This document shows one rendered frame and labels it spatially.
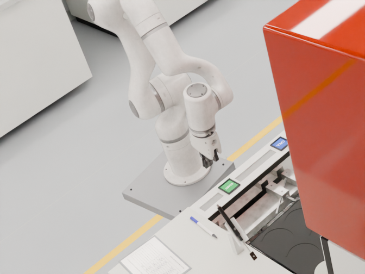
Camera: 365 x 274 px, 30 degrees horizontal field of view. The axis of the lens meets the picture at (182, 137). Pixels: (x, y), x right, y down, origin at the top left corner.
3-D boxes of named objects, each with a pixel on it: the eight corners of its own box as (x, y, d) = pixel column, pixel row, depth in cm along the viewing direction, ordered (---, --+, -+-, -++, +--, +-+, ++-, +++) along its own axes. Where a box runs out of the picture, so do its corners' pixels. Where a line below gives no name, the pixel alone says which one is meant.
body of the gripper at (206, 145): (222, 127, 208) (225, 151, 216) (199, 112, 214) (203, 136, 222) (205, 141, 205) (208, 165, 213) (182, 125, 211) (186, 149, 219)
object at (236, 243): (253, 253, 206) (244, 223, 198) (244, 261, 204) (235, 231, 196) (239, 244, 210) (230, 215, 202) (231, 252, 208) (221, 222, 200)
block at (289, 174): (305, 182, 236) (304, 175, 234) (299, 188, 235) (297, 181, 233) (288, 173, 242) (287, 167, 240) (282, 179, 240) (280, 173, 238)
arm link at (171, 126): (152, 133, 253) (131, 82, 238) (193, 108, 257) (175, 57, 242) (167, 148, 244) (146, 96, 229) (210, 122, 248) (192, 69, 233)
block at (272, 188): (290, 195, 233) (288, 189, 231) (283, 201, 231) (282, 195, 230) (273, 187, 238) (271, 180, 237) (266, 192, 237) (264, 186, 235)
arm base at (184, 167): (154, 173, 264) (139, 137, 253) (190, 144, 271) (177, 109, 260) (184, 193, 251) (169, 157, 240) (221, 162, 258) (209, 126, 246)
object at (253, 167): (322, 155, 253) (316, 126, 245) (216, 247, 231) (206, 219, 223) (303, 147, 260) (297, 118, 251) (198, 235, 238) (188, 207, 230)
